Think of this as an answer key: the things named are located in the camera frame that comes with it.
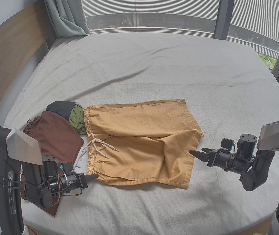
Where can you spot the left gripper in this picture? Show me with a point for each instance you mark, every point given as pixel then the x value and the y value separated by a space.
pixel 77 181

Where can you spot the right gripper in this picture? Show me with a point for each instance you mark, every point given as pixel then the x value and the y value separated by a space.
pixel 219 159

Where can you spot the tan shorts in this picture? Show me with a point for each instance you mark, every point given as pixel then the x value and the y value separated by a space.
pixel 142 136

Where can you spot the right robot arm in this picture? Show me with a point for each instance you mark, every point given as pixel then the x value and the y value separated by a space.
pixel 276 133

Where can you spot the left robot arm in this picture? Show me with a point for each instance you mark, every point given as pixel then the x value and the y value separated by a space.
pixel 5 168

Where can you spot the bed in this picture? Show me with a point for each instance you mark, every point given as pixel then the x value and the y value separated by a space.
pixel 154 70

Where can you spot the white printed garment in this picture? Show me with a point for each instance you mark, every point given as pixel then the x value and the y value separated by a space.
pixel 80 158

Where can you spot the brown garment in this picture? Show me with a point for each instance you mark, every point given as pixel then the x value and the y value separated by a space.
pixel 56 136

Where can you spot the green garment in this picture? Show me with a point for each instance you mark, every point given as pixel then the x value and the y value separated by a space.
pixel 77 119

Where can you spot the black garment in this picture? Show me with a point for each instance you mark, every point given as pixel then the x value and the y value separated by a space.
pixel 60 109

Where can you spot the window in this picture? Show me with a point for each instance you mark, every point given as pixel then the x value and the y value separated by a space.
pixel 154 4

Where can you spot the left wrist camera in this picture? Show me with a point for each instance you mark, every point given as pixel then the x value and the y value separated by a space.
pixel 67 167

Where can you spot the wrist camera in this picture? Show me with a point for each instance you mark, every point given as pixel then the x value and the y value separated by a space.
pixel 227 143
pixel 67 167

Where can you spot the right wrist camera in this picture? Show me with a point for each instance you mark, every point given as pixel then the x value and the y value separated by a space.
pixel 227 143

